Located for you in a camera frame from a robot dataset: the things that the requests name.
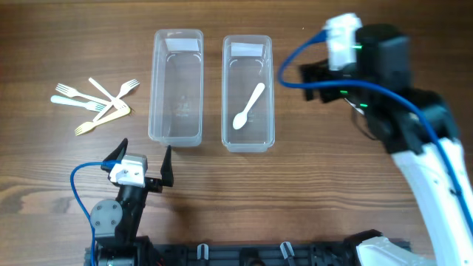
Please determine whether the cream spoon lowest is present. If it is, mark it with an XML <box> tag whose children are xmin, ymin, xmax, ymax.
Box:
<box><xmin>232</xmin><ymin>83</ymin><xmax>265</xmax><ymax>130</ymax></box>

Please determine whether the white fork pointing upper right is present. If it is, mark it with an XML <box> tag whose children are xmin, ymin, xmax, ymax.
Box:
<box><xmin>89</xmin><ymin>78</ymin><xmax>140</xmax><ymax>122</ymax></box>

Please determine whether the left clear plastic container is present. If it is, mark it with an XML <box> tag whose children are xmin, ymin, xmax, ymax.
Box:
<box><xmin>148</xmin><ymin>29</ymin><xmax>204</xmax><ymax>147</ymax></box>

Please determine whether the pale blue white fork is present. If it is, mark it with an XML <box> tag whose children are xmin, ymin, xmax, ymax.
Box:
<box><xmin>50</xmin><ymin>95</ymin><xmax>106</xmax><ymax>112</ymax></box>

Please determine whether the left blue cable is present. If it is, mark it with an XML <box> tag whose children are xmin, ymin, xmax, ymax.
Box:
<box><xmin>69</xmin><ymin>160</ymin><xmax>121</xmax><ymax>266</ymax></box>

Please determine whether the yellow plastic fork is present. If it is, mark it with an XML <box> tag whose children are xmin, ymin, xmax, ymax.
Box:
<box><xmin>75</xmin><ymin>107</ymin><xmax>131</xmax><ymax>136</ymax></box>

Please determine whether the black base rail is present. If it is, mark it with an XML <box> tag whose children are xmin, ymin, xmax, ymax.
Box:
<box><xmin>84</xmin><ymin>236</ymin><xmax>411</xmax><ymax>266</ymax></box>

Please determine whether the right blue cable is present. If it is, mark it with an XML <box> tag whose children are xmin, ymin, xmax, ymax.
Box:
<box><xmin>277</xmin><ymin>29</ymin><xmax>473</xmax><ymax>233</ymax></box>

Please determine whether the cream fork upper left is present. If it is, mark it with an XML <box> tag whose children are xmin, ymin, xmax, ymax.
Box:
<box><xmin>55</xmin><ymin>83</ymin><xmax>109</xmax><ymax>105</ymax></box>

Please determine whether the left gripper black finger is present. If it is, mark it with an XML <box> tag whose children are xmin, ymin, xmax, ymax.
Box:
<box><xmin>101</xmin><ymin>138</ymin><xmax>129</xmax><ymax>171</ymax></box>
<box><xmin>160</xmin><ymin>146</ymin><xmax>174</xmax><ymax>187</ymax></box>

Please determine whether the blue cable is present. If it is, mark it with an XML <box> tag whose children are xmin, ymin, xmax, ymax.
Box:
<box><xmin>69</xmin><ymin>160</ymin><xmax>121</xmax><ymax>266</ymax></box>
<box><xmin>277</xmin><ymin>29</ymin><xmax>473</xmax><ymax>233</ymax></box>

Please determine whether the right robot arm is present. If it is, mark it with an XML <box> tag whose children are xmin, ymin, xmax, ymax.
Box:
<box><xmin>299</xmin><ymin>24</ymin><xmax>472</xmax><ymax>265</ymax></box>

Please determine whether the clear plastic container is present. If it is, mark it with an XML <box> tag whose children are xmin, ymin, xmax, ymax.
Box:
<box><xmin>148</xmin><ymin>29</ymin><xmax>204</xmax><ymax>147</ymax></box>
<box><xmin>222</xmin><ymin>35</ymin><xmax>276</xmax><ymax>153</ymax></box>

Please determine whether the white fork thin handle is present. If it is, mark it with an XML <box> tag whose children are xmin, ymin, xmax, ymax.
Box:
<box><xmin>89</xmin><ymin>78</ymin><xmax>129</xmax><ymax>112</ymax></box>

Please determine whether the right clear plastic container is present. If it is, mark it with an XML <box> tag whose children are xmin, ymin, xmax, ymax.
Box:
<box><xmin>222</xmin><ymin>35</ymin><xmax>276</xmax><ymax>153</ymax></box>

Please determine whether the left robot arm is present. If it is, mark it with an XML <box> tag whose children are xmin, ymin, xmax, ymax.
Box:
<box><xmin>84</xmin><ymin>138</ymin><xmax>174</xmax><ymax>265</ymax></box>

